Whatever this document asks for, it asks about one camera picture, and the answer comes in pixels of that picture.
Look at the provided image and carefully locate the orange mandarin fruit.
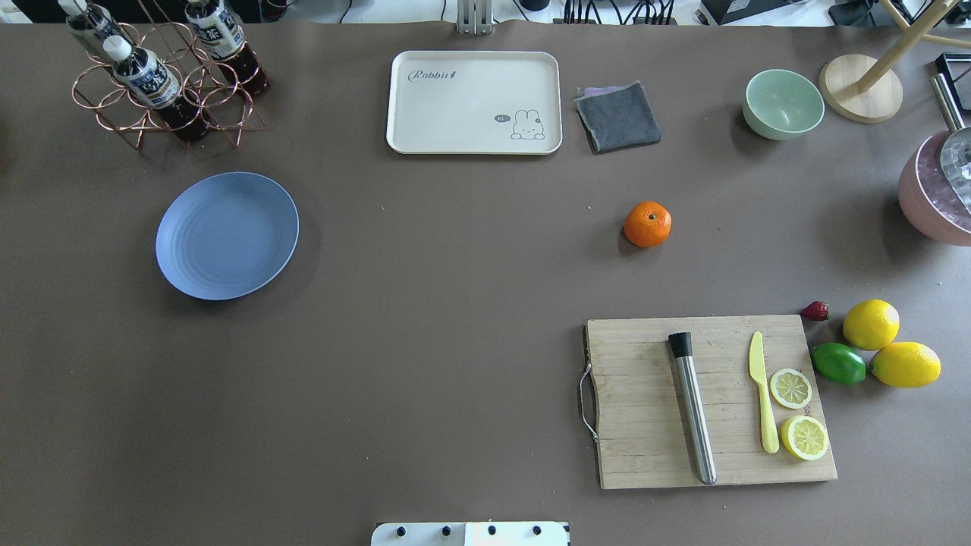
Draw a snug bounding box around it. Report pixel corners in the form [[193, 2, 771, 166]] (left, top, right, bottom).
[[622, 201, 672, 248]]

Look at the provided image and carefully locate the blue round plate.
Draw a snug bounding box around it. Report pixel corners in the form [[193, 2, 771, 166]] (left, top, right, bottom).
[[156, 171, 300, 301]]

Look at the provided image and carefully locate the cream rabbit tray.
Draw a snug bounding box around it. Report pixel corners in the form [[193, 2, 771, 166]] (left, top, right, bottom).
[[385, 51, 563, 155]]

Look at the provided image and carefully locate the grey folded cloth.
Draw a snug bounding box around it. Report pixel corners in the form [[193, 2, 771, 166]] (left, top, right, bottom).
[[573, 80, 662, 153]]

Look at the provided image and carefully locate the steel muddler black tip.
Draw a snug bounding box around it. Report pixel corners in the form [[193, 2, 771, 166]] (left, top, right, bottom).
[[667, 332, 718, 486]]

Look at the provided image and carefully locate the yellow plastic knife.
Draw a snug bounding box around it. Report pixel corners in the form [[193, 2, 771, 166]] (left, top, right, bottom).
[[748, 331, 780, 453]]

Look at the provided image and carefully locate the lemon slice upper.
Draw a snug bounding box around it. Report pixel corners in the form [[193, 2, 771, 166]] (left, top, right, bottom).
[[768, 369, 814, 410]]

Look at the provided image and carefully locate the red strawberry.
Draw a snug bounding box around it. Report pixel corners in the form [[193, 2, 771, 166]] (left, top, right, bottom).
[[799, 300, 830, 322]]

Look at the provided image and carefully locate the green ceramic bowl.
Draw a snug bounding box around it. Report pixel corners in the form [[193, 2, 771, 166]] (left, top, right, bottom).
[[742, 69, 825, 141]]

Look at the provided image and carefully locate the lemon half lower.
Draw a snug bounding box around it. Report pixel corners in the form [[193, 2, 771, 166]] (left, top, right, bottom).
[[779, 416, 829, 462]]

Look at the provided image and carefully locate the green lime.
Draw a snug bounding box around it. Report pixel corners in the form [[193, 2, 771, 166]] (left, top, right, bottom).
[[810, 342, 867, 384]]

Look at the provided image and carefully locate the tea bottle back right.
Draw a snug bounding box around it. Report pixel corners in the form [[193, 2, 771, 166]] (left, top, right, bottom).
[[184, 1, 270, 97]]

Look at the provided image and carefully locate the tea bottle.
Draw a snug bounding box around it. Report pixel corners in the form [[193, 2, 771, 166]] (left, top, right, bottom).
[[184, 1, 270, 97], [58, 0, 130, 58], [103, 36, 209, 143]]

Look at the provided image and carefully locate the yellow lemon upper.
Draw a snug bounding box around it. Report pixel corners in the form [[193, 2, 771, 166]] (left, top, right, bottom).
[[842, 300, 900, 350]]

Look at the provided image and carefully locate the yellow lemon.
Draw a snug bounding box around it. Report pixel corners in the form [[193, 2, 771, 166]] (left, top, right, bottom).
[[842, 300, 900, 350], [870, 341, 942, 388]]

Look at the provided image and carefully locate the tea bottle front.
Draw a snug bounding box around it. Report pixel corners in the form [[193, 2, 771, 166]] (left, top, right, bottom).
[[103, 36, 209, 143]]

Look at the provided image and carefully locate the wooden stand round base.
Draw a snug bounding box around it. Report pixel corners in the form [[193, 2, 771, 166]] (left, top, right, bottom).
[[819, 0, 971, 124]]

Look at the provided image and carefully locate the yellow lemon lower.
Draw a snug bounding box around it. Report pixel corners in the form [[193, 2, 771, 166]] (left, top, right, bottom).
[[870, 341, 942, 388]]

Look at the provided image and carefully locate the pink juicer appliance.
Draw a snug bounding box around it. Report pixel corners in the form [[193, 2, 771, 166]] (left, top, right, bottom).
[[897, 73, 970, 246]]

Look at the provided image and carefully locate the tea bottle back left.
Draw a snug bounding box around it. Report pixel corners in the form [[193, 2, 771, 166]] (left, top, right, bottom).
[[58, 0, 130, 58]]

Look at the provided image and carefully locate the grey metal camera post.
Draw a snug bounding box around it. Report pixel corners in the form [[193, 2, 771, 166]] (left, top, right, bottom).
[[457, 0, 494, 36]]

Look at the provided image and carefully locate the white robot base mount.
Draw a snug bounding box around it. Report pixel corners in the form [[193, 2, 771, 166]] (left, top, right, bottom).
[[370, 519, 571, 545]]

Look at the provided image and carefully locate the copper wire bottle rack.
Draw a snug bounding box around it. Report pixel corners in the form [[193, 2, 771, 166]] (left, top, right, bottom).
[[60, 1, 270, 149]]

